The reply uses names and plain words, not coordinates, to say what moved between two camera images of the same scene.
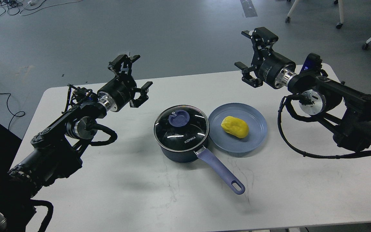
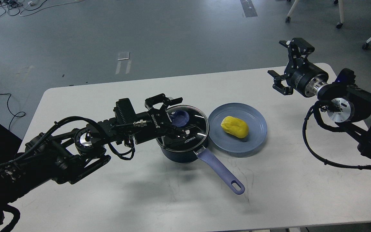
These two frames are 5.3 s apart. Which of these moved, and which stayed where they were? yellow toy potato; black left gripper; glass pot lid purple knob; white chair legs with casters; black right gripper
Moved: black right gripper; black left gripper
Stayed: glass pot lid purple knob; yellow toy potato; white chair legs with casters
